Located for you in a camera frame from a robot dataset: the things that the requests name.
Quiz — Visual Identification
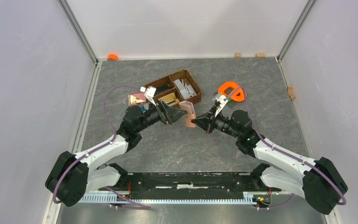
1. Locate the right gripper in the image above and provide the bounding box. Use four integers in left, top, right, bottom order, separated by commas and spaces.
192, 105, 241, 139

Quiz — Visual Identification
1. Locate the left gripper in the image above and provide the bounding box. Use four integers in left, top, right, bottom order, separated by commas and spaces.
135, 98, 187, 133

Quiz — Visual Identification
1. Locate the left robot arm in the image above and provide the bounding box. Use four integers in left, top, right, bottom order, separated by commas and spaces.
45, 101, 187, 207

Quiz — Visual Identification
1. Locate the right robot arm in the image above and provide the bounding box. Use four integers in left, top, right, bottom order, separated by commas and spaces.
191, 106, 348, 215

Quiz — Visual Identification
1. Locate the gold cards pile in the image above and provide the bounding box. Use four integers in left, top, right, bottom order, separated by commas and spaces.
159, 92, 180, 106

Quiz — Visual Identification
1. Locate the silver cards pile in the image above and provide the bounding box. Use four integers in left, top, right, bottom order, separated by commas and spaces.
173, 79, 197, 99

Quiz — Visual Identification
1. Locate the brown wicker basket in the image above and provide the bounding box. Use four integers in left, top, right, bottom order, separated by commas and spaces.
145, 69, 202, 108

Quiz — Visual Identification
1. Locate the orange cap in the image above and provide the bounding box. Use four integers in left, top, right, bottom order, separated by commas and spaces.
107, 54, 118, 61

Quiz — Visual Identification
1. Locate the curved wooden piece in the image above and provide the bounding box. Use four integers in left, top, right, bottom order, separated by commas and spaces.
287, 86, 296, 100

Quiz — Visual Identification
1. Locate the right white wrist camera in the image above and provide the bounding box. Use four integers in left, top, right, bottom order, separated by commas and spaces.
213, 93, 228, 117

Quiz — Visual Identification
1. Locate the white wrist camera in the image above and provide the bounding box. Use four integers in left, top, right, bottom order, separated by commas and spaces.
213, 93, 228, 117
140, 86, 156, 106

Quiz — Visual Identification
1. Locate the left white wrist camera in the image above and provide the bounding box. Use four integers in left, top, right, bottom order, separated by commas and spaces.
140, 86, 156, 106

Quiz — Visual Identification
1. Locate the orange plastic ring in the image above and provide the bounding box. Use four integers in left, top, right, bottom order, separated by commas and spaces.
217, 81, 248, 103

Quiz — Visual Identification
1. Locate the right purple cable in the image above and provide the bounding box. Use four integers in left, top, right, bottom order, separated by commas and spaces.
227, 86, 347, 211

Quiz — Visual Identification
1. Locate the purple cable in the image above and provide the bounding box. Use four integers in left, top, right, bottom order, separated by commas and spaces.
227, 86, 347, 211
52, 85, 152, 210

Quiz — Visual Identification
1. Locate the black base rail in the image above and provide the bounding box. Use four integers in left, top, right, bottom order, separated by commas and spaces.
112, 172, 281, 200

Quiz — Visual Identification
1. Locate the white comb cable duct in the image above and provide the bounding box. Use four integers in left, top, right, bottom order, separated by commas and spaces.
79, 192, 256, 205

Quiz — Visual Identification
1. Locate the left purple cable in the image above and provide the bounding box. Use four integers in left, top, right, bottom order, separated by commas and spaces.
52, 85, 152, 210

